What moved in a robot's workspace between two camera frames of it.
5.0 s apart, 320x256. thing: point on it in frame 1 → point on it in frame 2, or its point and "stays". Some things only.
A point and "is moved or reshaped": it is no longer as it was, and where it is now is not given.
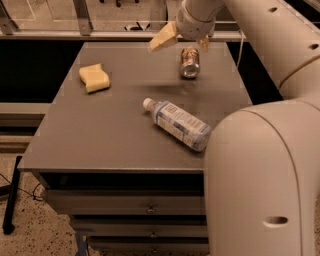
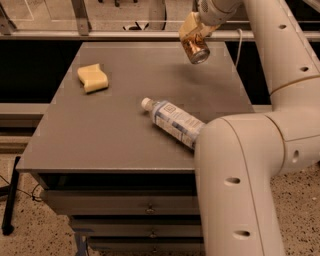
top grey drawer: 127,202 stays
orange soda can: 190,66 is moved or reshaped
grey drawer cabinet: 127,185 stays
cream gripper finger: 204,43 → 205,30
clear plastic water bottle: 182,126 stays
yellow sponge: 94,77 stays
